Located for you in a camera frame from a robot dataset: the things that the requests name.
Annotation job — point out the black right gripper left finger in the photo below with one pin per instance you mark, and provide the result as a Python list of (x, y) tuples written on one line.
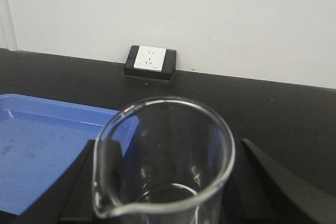
[(69, 199)]

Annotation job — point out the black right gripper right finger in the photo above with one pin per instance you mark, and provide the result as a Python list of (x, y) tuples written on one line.
[(260, 190)]

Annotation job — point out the clear glass beaker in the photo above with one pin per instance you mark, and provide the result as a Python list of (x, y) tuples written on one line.
[(162, 160)]

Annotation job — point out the blue plastic tray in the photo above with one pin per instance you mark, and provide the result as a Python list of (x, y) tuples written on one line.
[(40, 139)]

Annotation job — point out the white power socket black base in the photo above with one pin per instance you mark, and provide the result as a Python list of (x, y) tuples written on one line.
[(151, 63)]

